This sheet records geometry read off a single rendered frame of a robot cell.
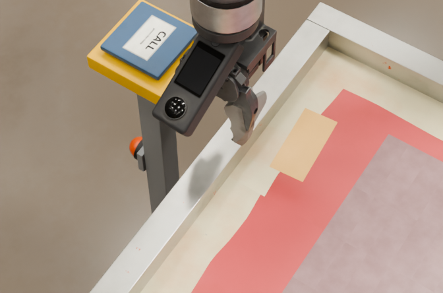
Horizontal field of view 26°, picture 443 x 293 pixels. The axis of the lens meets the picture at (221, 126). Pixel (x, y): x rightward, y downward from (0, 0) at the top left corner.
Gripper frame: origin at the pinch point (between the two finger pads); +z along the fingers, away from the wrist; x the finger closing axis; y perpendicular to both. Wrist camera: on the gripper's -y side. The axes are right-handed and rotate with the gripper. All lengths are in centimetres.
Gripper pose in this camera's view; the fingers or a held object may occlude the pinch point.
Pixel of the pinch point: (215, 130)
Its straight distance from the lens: 115.5
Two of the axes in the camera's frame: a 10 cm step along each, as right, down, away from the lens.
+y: 5.5, -6.9, 4.7
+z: 0.0, 5.6, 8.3
